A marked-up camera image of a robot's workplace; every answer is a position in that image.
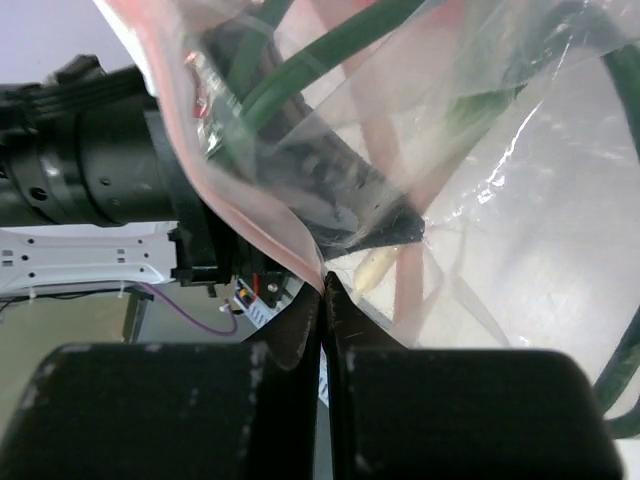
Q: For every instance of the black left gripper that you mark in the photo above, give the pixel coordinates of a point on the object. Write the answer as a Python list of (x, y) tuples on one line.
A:
[(301, 203)]

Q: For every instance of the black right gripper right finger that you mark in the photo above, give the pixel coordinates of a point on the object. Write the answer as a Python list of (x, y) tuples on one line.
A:
[(400, 413)]

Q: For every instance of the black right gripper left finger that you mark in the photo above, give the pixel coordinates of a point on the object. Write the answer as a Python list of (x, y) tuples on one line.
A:
[(174, 410)]

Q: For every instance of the clear zip bag pink dots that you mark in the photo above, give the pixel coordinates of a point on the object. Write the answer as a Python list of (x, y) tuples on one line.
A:
[(534, 240)]

